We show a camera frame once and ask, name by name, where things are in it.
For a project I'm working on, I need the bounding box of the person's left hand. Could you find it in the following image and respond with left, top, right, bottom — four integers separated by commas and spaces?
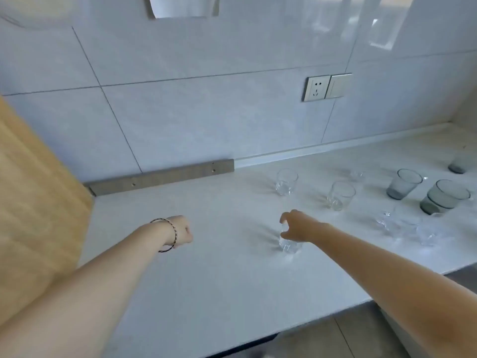
166, 215, 194, 247

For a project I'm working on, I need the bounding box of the person's right hand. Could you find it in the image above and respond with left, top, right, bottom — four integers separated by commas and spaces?
279, 209, 328, 244

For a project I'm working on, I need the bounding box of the tall grey ribbed glass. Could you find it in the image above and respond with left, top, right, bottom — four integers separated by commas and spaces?
386, 168, 424, 201

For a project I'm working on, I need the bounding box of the wide grey stepped glass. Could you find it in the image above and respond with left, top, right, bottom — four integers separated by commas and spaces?
420, 179, 472, 216

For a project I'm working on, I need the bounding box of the small grey glass tumbler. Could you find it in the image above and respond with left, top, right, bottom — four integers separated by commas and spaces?
448, 152, 476, 175

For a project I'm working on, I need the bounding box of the person's left forearm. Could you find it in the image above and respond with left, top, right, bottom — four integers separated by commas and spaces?
0, 219, 176, 358

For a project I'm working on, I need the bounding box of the person's right forearm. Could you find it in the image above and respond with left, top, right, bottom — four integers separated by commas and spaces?
315, 222, 477, 358

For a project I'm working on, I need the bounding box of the white table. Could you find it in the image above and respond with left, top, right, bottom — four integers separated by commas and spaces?
76, 122, 477, 358

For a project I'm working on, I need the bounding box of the white backsplash strip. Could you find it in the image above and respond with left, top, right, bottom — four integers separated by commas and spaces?
234, 122, 454, 169

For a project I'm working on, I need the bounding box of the wooden cabinet side panel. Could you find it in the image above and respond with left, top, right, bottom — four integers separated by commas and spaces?
0, 93, 94, 329

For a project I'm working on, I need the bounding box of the thin braided bracelet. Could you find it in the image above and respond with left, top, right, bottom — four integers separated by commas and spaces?
150, 218, 178, 253

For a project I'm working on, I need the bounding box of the grey metal wall strip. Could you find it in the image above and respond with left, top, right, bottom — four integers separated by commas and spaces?
88, 158, 235, 197

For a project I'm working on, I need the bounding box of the beige wall socket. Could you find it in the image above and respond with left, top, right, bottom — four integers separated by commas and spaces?
302, 75, 331, 102

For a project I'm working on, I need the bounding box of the beige wall switch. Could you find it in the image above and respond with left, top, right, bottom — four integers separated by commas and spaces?
324, 73, 353, 99

